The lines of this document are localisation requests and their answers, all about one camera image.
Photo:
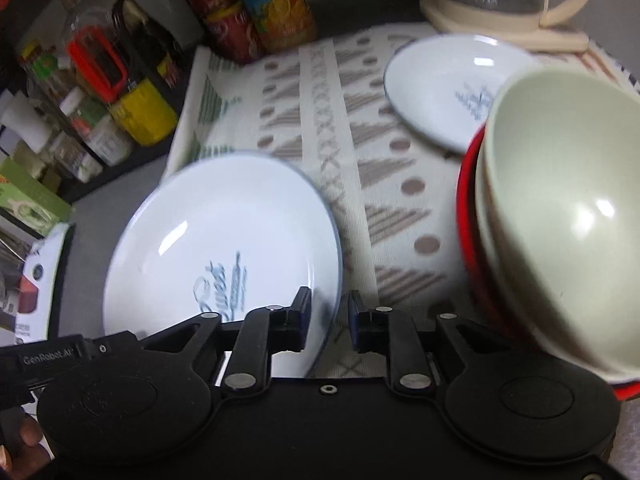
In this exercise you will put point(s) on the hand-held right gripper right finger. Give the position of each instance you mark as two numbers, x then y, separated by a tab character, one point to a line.
354	316

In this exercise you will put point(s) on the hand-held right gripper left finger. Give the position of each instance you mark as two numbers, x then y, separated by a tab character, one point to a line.
305	312

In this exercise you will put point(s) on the white deep plate blue print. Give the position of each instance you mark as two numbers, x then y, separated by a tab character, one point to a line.
220	240
440	85

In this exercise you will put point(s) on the red and black bowl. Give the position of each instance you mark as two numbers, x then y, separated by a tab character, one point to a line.
467	240

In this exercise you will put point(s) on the pale green bowl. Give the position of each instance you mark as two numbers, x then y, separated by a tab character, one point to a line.
565	200
484	240

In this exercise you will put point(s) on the person's left hand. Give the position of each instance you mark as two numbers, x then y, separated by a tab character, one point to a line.
30	442

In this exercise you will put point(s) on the black and white carton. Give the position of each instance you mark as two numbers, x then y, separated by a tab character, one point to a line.
37	285

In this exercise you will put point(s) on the green cardboard box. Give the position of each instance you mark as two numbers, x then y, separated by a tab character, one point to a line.
27	195

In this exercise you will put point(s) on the patterned fringed table mat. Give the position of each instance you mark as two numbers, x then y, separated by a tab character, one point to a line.
360	135

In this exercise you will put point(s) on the small clear seasoning jar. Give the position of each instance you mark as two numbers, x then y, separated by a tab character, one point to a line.
72	157

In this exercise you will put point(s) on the green cap seasoning jar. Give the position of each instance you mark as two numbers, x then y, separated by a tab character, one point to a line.
107	142

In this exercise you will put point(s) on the white cap bottle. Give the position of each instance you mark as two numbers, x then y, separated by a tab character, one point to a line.
22	120

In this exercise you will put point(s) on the yellow tin can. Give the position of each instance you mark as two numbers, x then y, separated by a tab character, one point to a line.
145	115

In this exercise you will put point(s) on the orange juice bottle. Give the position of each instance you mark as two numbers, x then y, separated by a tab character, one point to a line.
280	10

